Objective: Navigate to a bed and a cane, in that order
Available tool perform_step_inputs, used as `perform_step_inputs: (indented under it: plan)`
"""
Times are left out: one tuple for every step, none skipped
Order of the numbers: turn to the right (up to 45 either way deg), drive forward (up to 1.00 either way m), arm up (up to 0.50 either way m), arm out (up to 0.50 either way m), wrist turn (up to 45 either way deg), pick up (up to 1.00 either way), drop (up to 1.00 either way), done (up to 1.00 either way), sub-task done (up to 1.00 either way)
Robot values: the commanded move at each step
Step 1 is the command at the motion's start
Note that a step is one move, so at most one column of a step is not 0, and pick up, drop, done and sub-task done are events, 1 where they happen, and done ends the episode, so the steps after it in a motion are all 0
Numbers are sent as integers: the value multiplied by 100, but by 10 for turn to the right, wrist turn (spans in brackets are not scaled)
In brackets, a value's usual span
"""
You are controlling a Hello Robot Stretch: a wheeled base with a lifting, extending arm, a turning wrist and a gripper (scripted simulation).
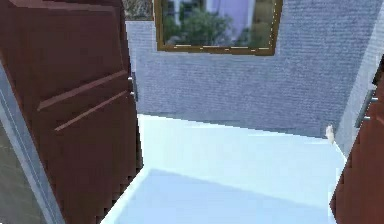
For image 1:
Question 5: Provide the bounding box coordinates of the gold framed window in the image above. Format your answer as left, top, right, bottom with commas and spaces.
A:
152, 0, 284, 57

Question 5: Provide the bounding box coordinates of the dark red room door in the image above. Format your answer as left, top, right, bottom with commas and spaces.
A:
329, 54, 384, 224
0, 0, 144, 224

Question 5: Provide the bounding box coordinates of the small white object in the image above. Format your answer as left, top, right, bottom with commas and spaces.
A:
325, 124, 336, 145

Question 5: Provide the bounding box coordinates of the grey door handle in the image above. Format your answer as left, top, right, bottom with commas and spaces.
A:
127, 71, 139, 103
354, 89, 379, 129

